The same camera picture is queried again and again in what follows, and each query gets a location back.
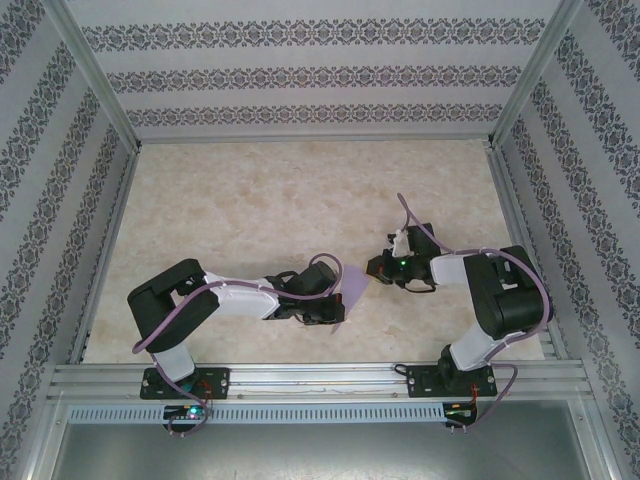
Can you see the controller board blue light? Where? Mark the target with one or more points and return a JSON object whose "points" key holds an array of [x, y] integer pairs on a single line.
{"points": [[460, 412]]}

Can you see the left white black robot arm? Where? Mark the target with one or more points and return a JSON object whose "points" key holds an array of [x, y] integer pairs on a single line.
{"points": [[155, 310]]}

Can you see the aluminium frame post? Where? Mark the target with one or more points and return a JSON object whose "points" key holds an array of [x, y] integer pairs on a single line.
{"points": [[539, 65], [90, 65]]}

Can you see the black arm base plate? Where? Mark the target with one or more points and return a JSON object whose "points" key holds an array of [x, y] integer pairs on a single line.
{"points": [[220, 382], [420, 382]]}

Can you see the grey metal sheet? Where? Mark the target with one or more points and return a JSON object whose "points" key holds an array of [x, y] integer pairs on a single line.
{"points": [[320, 450]]}

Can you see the purple paper sheet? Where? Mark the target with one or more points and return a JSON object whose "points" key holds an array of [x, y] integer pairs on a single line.
{"points": [[355, 290]]}

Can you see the controller board green light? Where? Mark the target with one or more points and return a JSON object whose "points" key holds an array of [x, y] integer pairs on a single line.
{"points": [[187, 412]]}

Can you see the aluminium mounting rail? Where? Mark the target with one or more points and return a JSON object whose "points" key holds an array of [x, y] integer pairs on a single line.
{"points": [[320, 380]]}

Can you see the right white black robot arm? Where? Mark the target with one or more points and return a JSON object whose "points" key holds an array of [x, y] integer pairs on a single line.
{"points": [[505, 310]]}

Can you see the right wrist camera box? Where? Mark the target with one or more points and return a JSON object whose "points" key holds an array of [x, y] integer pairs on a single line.
{"points": [[400, 243]]}

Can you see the aluminium side rail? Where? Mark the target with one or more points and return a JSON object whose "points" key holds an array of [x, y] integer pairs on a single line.
{"points": [[110, 240], [509, 200]]}

